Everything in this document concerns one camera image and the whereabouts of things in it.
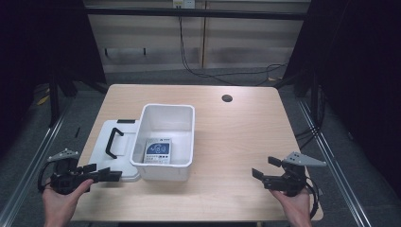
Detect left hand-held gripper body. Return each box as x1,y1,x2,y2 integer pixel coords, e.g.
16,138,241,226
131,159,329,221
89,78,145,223
47,148,96,196

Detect metal floor rail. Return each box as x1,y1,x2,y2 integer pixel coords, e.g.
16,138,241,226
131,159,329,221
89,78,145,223
0,99,78,227
296,97,375,227

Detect black floor cables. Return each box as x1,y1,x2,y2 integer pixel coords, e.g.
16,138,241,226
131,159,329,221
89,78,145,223
293,125,326,151

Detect white plastic storage bin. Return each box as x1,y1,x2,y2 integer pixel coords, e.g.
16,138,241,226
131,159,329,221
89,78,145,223
129,103,196,183

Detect black stand leg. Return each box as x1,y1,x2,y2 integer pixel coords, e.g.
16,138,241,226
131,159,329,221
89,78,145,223
47,74,61,129

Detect white wall socket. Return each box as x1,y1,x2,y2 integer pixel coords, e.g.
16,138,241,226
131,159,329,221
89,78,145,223
172,0,197,9

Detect person's right hand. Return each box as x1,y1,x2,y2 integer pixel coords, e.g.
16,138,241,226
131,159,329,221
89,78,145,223
269,187,314,227

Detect yellow floor tape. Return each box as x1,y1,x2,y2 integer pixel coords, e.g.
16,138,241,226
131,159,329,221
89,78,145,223
35,89,52,107

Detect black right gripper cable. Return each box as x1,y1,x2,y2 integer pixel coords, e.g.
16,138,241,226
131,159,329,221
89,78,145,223
303,177,321,220

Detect dark curtain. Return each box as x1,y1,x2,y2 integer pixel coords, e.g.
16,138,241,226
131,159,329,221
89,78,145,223
282,0,401,193
0,0,108,159

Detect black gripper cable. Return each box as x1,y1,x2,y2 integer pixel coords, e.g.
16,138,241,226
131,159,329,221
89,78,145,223
37,161,57,194
303,177,321,220

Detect person's left hand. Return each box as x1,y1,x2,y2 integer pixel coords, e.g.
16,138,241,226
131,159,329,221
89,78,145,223
42,178,95,227

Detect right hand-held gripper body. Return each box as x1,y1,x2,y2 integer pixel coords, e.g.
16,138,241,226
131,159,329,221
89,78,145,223
262,151,328,198

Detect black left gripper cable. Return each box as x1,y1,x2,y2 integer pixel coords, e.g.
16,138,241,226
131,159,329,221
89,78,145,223
37,161,57,194

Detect black horizontal frame bar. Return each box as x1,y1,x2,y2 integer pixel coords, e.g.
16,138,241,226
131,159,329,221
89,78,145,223
84,7,309,22

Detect blue and white packet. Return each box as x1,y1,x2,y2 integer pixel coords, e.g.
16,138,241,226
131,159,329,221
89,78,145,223
143,137,173,166

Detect white lid with black handle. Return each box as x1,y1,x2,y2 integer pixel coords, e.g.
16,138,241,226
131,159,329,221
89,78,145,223
88,118,142,183

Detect black wall cable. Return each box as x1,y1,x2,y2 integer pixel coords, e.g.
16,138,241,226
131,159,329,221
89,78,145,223
178,15,288,87

